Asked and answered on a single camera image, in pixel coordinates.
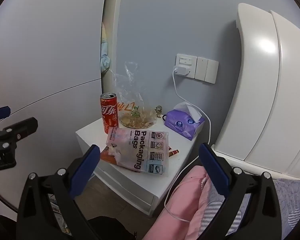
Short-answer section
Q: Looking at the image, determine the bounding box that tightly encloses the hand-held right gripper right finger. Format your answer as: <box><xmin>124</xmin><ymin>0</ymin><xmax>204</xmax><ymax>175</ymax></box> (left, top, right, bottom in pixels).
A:
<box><xmin>199</xmin><ymin>142</ymin><xmax>283</xmax><ymax>240</ymax></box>

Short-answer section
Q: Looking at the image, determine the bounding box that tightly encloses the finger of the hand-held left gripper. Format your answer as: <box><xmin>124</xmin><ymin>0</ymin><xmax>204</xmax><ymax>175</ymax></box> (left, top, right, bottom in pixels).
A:
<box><xmin>0</xmin><ymin>106</ymin><xmax>11</xmax><ymax>123</ymax></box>
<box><xmin>0</xmin><ymin>117</ymin><xmax>38</xmax><ymax>148</ymax></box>

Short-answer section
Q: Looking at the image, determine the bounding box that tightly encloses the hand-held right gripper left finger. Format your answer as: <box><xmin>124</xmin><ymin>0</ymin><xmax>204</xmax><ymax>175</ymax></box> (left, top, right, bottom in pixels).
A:
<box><xmin>16</xmin><ymin>144</ymin><xmax>101</xmax><ymax>240</ymax></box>

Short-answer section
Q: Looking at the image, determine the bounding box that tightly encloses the white printed zip bag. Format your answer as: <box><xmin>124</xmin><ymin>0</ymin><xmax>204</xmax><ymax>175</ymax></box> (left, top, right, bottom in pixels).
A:
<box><xmin>105</xmin><ymin>127</ymin><xmax>170</xmax><ymax>177</ymax></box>

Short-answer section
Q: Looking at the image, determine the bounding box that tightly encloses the red soda can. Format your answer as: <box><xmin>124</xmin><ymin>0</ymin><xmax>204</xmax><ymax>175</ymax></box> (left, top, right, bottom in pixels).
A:
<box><xmin>100</xmin><ymin>92</ymin><xmax>119</xmax><ymax>134</ymax></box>

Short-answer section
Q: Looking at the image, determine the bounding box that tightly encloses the clear plastic food bag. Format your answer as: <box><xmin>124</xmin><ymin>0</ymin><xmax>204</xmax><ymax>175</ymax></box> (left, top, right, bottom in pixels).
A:
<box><xmin>112</xmin><ymin>61</ymin><xmax>157</xmax><ymax>128</ymax></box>

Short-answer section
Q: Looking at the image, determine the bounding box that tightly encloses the red snack packet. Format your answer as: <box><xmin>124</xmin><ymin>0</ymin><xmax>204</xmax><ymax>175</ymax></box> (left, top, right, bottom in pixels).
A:
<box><xmin>100</xmin><ymin>146</ymin><xmax>118</xmax><ymax>165</ymax></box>

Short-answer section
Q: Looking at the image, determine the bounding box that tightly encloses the white nightstand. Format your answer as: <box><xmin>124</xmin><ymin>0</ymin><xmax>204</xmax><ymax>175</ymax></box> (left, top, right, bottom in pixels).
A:
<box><xmin>75</xmin><ymin>116</ymin><xmax>203</xmax><ymax>217</ymax></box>

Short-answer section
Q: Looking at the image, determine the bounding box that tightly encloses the pink blanket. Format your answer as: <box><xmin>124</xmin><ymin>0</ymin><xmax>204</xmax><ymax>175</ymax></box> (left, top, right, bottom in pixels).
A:
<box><xmin>142</xmin><ymin>166</ymin><xmax>240</xmax><ymax>240</ymax></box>

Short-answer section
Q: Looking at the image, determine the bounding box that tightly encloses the purple tissue pack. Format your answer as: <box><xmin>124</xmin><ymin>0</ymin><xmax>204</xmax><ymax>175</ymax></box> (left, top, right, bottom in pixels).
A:
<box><xmin>164</xmin><ymin>102</ymin><xmax>205</xmax><ymax>140</ymax></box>

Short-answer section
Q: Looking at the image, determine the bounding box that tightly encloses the grey striped bedding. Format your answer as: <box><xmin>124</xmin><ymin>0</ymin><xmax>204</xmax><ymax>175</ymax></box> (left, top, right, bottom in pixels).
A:
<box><xmin>202</xmin><ymin>177</ymin><xmax>300</xmax><ymax>240</ymax></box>

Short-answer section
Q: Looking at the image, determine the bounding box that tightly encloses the white wardrobe door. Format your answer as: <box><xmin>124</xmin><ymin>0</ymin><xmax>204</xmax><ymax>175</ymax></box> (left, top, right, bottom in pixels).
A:
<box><xmin>0</xmin><ymin>0</ymin><xmax>123</xmax><ymax>213</ymax></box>

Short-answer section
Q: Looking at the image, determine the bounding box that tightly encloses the white bed headboard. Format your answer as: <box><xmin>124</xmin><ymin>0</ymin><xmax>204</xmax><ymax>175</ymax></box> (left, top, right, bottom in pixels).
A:
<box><xmin>214</xmin><ymin>3</ymin><xmax>300</xmax><ymax>180</ymax></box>

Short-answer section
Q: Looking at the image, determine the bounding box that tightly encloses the white charger plug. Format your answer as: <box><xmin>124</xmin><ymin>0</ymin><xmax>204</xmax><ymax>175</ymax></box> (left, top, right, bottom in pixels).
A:
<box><xmin>173</xmin><ymin>66</ymin><xmax>191</xmax><ymax>77</ymax></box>

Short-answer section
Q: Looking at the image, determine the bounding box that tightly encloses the light blue cloth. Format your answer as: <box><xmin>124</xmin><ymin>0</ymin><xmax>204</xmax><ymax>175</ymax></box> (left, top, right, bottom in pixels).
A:
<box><xmin>100</xmin><ymin>22</ymin><xmax>112</xmax><ymax>73</ymax></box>

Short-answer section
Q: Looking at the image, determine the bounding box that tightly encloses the white charger cable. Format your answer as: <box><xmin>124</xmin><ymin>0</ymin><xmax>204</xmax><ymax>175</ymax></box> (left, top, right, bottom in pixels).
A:
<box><xmin>164</xmin><ymin>71</ymin><xmax>212</xmax><ymax>222</ymax></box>

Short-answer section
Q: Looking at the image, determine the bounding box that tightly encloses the white wall switch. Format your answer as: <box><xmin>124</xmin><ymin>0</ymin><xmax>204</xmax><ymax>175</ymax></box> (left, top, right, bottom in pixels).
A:
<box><xmin>195</xmin><ymin>57</ymin><xmax>219</xmax><ymax>84</ymax></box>

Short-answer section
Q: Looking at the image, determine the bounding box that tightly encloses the white wall socket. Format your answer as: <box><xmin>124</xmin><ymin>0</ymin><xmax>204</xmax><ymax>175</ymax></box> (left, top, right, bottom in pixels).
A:
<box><xmin>175</xmin><ymin>54</ymin><xmax>198</xmax><ymax>78</ymax></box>

